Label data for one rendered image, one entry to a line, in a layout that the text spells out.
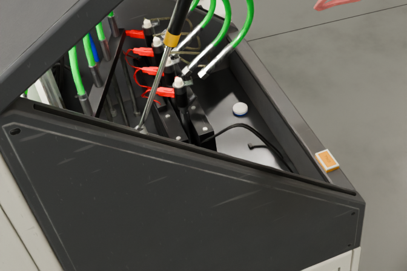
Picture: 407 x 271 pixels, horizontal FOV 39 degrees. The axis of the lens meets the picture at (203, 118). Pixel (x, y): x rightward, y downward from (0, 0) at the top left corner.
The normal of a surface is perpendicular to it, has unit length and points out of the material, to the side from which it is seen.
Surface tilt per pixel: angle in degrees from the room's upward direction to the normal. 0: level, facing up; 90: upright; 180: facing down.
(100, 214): 90
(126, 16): 90
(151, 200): 90
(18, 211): 90
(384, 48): 0
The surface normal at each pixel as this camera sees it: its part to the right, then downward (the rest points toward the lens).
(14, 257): 0.35, 0.63
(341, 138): -0.11, -0.70
